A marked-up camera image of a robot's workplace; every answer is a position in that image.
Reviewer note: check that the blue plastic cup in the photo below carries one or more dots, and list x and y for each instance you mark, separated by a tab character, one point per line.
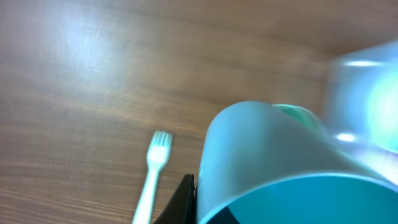
268	168

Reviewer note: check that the clear plastic container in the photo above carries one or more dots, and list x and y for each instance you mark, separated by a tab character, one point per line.
361	106

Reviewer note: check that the green plastic fork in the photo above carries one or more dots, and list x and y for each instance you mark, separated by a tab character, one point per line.
157	157

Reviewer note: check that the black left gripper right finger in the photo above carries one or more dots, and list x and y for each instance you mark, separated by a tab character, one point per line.
224	216

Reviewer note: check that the green plastic cup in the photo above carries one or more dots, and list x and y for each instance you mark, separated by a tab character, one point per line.
303	116

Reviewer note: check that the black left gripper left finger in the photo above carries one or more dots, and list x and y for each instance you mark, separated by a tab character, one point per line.
181	208

